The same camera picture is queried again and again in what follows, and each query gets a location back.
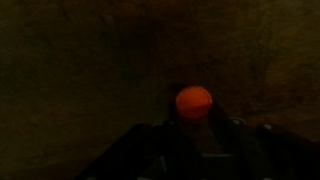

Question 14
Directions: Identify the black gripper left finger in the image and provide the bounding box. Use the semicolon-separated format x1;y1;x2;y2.
163;99;181;133

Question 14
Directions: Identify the orange ball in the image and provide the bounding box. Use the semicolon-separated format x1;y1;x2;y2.
175;86;213;119

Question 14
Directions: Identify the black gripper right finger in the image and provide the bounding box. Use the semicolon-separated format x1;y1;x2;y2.
208;103;239;147

